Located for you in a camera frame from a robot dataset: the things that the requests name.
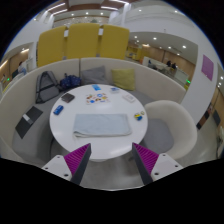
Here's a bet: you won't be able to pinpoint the black folder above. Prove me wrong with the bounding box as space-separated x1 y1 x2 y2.
14 105 44 140

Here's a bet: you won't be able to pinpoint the colourful sticker sheet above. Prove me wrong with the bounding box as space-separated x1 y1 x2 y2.
85 92 110 105

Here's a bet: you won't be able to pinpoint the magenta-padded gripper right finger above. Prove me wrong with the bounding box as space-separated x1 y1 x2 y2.
131 142 184 186

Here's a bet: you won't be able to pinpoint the long white counter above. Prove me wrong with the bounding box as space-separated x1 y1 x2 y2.
142 56 190 86

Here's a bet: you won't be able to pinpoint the grey cushion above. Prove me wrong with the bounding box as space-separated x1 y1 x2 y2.
80 65 111 86

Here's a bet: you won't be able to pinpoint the white armchair with grey seat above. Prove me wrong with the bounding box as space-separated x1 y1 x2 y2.
139 99 198 161

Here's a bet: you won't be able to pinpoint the dark blue patterned bag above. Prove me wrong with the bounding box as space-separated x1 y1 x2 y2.
59 73 82 92

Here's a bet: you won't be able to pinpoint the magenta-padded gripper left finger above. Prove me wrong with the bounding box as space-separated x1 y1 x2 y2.
41 143 92 186

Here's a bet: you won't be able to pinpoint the light blue towel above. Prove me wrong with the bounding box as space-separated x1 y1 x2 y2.
72 113 133 138

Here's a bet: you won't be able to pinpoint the yellow-green cushion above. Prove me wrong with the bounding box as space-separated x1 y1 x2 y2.
110 68 137 92

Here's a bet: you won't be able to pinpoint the grey backpack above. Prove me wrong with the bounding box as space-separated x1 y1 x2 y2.
35 70 62 104

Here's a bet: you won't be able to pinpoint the yellow blue toy figure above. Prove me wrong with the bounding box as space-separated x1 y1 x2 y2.
133 112 144 122

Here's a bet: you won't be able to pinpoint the dark brown wallet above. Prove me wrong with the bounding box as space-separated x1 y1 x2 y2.
60 92 76 104

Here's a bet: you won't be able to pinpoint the yellow partition panel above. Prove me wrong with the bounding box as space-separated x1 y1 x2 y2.
65 22 101 60
97 23 130 61
36 25 69 68

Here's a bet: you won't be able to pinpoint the ceiling lights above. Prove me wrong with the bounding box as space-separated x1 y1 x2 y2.
46 0 201 51

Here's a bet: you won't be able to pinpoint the purple wall panel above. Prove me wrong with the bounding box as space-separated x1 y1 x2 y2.
201 54 215 82

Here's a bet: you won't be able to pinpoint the curved beige sofa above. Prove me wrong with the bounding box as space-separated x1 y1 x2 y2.
0 57 187 164

